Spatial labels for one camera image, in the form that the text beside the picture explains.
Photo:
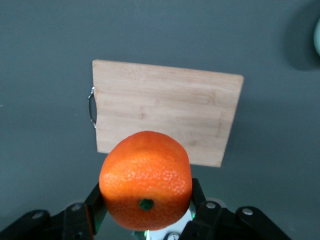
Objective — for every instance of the wooden cutting board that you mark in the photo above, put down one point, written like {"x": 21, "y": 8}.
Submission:
{"x": 162, "y": 105}

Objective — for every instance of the orange mandarin fruit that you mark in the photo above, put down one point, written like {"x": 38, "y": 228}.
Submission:
{"x": 145, "y": 175}

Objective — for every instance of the pale green bowl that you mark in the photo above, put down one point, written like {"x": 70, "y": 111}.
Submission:
{"x": 318, "y": 37}

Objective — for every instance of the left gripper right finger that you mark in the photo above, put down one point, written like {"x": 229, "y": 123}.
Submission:
{"x": 212, "y": 222}

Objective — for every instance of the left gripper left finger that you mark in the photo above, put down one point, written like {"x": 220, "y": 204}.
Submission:
{"x": 75, "y": 222}

